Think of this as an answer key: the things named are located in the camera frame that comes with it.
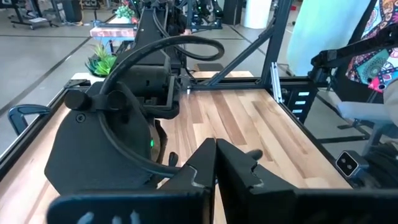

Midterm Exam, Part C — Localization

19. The black bin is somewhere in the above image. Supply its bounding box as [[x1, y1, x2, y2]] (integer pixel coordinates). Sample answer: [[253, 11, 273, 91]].
[[61, 0, 83, 23]]

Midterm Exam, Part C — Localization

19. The black table clamp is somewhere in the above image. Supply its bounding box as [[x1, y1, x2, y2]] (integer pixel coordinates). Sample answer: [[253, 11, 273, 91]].
[[7, 104, 51, 136]]

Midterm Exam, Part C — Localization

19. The pale cyan panel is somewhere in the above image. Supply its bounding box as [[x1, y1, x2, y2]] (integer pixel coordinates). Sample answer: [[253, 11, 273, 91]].
[[285, 0, 371, 77]]

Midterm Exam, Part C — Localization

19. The background metal cart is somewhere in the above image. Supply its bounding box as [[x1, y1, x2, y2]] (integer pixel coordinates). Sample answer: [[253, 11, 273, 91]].
[[8, 0, 60, 31]]

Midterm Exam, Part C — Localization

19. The background potted plant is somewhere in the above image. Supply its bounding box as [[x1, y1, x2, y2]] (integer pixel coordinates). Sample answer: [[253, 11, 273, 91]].
[[114, 4, 137, 24]]

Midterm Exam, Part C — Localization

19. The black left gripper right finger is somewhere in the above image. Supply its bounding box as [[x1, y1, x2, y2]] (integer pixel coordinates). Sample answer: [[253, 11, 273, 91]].
[[216, 139, 398, 224]]

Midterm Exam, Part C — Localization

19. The grey table-level camera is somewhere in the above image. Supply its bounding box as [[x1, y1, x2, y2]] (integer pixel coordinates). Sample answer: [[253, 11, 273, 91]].
[[335, 150, 369, 179]]

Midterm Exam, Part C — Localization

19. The succulent in white geometric pot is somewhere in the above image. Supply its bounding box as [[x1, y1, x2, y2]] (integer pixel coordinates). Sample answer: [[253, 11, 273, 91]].
[[85, 42, 118, 78]]

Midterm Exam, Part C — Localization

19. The black controller box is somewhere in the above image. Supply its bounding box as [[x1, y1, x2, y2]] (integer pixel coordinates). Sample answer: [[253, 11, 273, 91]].
[[281, 85, 318, 124]]

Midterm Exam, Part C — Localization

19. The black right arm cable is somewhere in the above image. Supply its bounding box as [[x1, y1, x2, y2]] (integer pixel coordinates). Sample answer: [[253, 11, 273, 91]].
[[98, 34, 225, 178]]

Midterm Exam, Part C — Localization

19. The white cylindrical bin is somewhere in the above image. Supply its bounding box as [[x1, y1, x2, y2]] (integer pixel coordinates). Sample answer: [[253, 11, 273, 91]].
[[242, 0, 274, 30]]

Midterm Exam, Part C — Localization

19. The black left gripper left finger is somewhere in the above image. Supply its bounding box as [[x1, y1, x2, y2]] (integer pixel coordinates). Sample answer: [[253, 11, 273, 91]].
[[46, 138, 216, 224]]

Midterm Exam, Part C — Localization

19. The silver frame bracket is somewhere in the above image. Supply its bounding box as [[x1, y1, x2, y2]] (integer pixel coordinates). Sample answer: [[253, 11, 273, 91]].
[[269, 61, 284, 103]]

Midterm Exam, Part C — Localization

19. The background wooden table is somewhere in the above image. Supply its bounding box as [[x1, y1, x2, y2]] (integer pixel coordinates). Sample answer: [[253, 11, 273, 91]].
[[89, 17, 139, 41]]

